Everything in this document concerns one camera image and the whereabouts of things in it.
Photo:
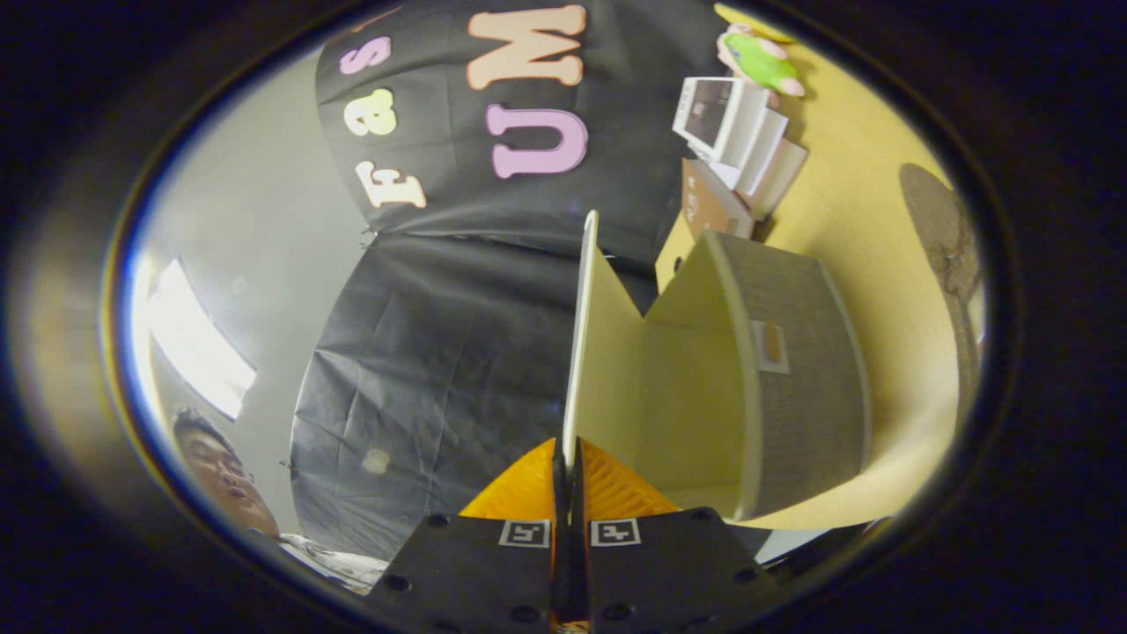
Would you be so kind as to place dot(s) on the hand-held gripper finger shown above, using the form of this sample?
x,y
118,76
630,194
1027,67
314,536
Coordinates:
x,y
561,546
578,546

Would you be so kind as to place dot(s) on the grey fabric storage box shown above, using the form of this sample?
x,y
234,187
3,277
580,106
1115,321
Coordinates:
x,y
792,379

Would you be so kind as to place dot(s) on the brown fuzzy shoe with bow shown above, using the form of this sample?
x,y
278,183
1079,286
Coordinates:
x,y
938,229

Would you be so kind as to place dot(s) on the person's head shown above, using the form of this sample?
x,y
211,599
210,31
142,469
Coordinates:
x,y
224,480

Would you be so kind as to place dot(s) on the brown book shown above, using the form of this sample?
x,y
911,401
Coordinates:
x,y
709,202

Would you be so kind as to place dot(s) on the ceiling light panel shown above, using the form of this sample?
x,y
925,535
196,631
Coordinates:
x,y
198,343

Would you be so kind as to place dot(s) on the plain white book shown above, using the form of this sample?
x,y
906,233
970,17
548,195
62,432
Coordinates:
x,y
784,180
766,145

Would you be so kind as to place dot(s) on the white book with portrait cover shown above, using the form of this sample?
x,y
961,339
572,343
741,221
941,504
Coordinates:
x,y
704,110

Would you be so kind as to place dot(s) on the green and pink plush toy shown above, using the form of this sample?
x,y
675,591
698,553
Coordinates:
x,y
762,62

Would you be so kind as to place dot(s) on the yellow fluffy plush ball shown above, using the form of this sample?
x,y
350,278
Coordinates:
x,y
744,18

